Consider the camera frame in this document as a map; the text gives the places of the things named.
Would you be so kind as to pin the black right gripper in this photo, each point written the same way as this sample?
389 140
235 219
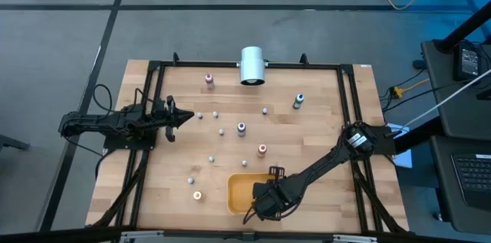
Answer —
268 199

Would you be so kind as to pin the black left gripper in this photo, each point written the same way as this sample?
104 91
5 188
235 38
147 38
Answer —
170 120

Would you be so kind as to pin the yellow plastic caddy bin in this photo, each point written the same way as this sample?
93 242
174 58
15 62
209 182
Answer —
239 193

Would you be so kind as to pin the pink-capped food coloring bottle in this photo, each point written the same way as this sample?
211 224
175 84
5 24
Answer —
209 79

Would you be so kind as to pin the red-capped food coloring bottle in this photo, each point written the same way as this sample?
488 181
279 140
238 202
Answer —
262 148

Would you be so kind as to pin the purple-capped food coloring bottle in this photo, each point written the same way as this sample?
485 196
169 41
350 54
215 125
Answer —
241 127

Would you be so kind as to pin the blue-capped food coloring bottle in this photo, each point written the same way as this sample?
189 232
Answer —
299 98

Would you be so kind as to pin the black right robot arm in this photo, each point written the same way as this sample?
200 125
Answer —
326 162

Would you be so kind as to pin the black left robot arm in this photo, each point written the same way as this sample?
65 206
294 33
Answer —
96 122

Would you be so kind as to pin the white cylindrical lamp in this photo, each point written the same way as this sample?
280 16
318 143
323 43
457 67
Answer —
252 63

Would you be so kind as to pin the silver aluminium profile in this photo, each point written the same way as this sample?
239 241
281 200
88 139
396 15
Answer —
142 234
354 238

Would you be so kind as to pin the yellow power plug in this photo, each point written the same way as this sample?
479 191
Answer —
397 92

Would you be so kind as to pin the black floor stand foot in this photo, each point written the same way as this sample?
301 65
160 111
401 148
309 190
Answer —
11 142

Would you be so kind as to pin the black desk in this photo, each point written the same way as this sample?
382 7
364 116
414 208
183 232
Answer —
445 197
460 112

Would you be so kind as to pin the black keyboard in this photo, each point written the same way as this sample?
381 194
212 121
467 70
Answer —
475 178

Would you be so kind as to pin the black power adapter brick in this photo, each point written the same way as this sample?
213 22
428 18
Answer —
468 61

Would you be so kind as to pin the black stand pole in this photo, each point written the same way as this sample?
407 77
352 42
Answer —
464 28

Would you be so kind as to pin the black metal table frame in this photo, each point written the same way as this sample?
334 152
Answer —
192 65

